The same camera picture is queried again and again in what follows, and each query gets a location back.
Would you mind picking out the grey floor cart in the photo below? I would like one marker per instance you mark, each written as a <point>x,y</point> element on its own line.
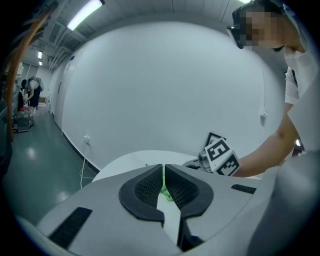
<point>23,122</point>

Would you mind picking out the white wall junction box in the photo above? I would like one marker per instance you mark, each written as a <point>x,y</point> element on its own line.
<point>263,117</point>

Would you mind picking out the person's head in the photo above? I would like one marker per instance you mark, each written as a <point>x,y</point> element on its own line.
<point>275,27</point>

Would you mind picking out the green cloth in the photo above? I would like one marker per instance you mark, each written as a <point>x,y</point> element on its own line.
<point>165,192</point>

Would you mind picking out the black head-worn camera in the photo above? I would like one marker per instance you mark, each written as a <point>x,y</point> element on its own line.
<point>236,30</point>

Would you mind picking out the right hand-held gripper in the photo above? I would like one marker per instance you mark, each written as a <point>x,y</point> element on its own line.
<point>220,155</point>

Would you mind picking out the person's white shirt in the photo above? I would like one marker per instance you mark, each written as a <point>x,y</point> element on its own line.
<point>300,75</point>

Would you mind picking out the white wall conduit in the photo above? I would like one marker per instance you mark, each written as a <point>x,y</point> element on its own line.
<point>263,87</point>

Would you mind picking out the small ceiling light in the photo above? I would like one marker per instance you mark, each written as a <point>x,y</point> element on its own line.
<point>40,63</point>
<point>40,54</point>

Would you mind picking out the white round table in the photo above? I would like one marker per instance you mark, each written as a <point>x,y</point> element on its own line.
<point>140,160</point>

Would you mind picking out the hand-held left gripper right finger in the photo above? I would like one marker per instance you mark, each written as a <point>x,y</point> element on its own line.
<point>200,200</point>

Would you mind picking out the long ceiling light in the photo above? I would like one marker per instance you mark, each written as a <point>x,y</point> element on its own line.
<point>85,15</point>

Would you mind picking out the person's right forearm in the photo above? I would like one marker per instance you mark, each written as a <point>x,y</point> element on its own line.
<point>270,152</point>

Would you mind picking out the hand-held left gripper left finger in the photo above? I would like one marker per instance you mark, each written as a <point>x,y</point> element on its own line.
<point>107,200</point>

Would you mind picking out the white wall outlet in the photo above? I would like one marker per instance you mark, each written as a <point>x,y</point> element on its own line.
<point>86,139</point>

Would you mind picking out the white door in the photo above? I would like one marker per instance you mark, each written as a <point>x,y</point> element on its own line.
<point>61,95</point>

